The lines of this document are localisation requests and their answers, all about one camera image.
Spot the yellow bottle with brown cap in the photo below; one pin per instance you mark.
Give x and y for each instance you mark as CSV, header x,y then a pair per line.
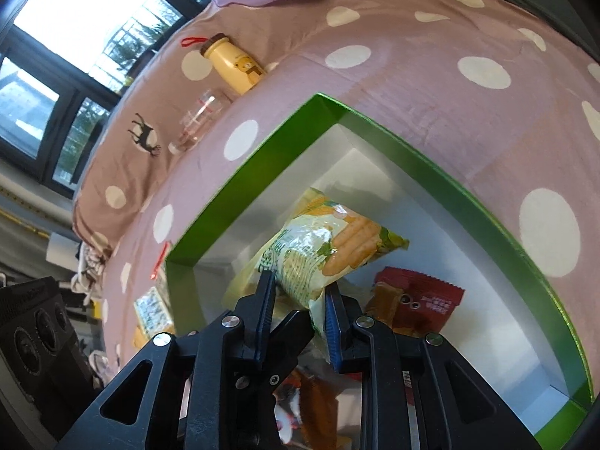
x,y
234,63

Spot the small red snack packet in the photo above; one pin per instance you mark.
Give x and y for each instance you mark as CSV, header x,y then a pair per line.
x,y
422,300

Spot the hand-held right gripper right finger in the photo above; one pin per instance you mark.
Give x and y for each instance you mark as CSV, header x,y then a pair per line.
x,y
333,330

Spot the pink polka dot blanket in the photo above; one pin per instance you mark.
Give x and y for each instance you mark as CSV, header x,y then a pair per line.
x,y
422,56

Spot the green yellow corn stick packet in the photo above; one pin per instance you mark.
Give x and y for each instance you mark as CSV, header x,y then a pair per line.
x,y
318,253

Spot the white container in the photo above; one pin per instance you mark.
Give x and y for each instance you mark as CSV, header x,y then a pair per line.
x,y
62,248

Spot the black framed window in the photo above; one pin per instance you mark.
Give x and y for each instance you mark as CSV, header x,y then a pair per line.
x,y
61,23

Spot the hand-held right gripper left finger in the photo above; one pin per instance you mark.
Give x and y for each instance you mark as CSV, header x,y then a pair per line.
x,y
266,302

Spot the clear glass cup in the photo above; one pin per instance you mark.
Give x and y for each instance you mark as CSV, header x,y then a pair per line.
x,y
199,117

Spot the biscuit pack with red ends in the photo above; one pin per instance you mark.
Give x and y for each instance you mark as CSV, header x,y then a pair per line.
x,y
152,311

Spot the green cardboard box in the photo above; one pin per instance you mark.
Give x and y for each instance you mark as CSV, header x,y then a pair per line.
x,y
422,150

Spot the red white snack packet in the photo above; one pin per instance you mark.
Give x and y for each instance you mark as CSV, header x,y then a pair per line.
x,y
286,412

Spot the orange brown snack packet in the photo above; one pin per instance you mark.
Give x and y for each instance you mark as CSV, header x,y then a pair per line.
x,y
321,403

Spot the striped black white cloth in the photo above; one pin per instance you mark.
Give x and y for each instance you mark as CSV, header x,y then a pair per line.
x,y
89,265

